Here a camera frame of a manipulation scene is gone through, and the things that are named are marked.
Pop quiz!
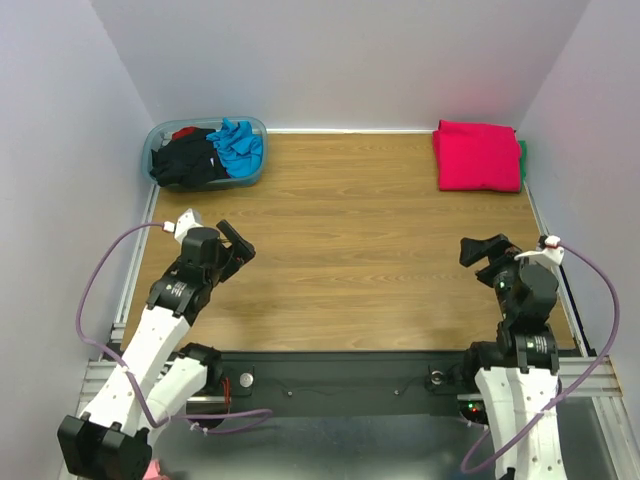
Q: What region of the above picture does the blue t shirt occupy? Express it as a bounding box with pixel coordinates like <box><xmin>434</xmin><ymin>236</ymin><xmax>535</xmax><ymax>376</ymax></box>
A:
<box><xmin>206</xmin><ymin>118</ymin><xmax>264</xmax><ymax>179</ymax></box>

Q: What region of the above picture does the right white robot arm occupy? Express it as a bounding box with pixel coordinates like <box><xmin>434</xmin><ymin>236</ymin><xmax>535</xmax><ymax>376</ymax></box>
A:
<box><xmin>459</xmin><ymin>234</ymin><xmax>567</xmax><ymax>479</ymax></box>

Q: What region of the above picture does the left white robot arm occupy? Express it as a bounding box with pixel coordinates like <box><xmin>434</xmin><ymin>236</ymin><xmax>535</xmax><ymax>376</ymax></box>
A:
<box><xmin>57</xmin><ymin>210</ymin><xmax>255</xmax><ymax>479</ymax></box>

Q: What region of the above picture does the folded pink t shirt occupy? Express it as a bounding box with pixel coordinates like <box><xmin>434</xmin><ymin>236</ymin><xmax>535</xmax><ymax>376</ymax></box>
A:
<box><xmin>432</xmin><ymin>120</ymin><xmax>522</xmax><ymax>193</ymax></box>

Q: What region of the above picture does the black t shirt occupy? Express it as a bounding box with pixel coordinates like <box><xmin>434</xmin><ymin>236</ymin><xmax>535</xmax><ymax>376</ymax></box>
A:
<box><xmin>150</xmin><ymin>127</ymin><xmax>229</xmax><ymax>189</ymax></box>

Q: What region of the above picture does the clear blue plastic bin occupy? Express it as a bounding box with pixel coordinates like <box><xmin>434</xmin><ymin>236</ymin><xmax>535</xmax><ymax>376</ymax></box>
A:
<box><xmin>142</xmin><ymin>117</ymin><xmax>268</xmax><ymax>192</ymax></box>

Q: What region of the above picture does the folded green t shirt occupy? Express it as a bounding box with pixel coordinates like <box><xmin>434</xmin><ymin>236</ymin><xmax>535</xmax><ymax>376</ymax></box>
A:
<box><xmin>518</xmin><ymin>140</ymin><xmax>528</xmax><ymax>188</ymax></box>

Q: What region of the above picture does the red t shirt in bin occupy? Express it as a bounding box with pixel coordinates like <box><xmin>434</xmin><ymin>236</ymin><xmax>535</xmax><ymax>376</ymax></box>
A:
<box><xmin>171</xmin><ymin>126</ymin><xmax>197</xmax><ymax>141</ymax></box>

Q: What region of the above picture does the pink cloth at bottom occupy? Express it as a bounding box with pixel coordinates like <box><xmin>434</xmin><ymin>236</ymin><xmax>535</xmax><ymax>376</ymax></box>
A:
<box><xmin>143</xmin><ymin>460</ymin><xmax>162</xmax><ymax>480</ymax></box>

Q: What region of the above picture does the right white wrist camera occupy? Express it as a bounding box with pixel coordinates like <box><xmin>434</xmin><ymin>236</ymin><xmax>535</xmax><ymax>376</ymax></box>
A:
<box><xmin>514</xmin><ymin>235</ymin><xmax>565</xmax><ymax>268</ymax></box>

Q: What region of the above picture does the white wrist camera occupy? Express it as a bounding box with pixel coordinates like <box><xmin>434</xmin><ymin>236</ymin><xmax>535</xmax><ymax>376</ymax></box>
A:
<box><xmin>514</xmin><ymin>235</ymin><xmax>565</xmax><ymax>268</ymax></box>
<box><xmin>161</xmin><ymin>208</ymin><xmax>202</xmax><ymax>244</ymax></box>

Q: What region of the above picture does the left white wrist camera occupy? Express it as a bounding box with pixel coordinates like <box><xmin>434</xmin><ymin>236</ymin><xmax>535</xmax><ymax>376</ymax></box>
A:
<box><xmin>161</xmin><ymin>208</ymin><xmax>202</xmax><ymax>244</ymax></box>

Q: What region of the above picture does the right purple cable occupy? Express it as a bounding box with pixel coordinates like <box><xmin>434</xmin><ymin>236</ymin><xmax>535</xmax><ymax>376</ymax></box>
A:
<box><xmin>460</xmin><ymin>245</ymin><xmax>621</xmax><ymax>475</ymax></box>

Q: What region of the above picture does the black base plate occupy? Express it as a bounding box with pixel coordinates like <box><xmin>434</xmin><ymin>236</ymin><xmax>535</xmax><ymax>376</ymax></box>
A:
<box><xmin>177</xmin><ymin>351</ymin><xmax>479</xmax><ymax>417</ymax></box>

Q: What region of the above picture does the aluminium frame rail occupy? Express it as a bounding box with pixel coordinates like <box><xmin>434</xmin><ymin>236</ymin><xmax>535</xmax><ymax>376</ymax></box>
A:
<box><xmin>75</xmin><ymin>187</ymin><xmax>162</xmax><ymax>398</ymax></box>

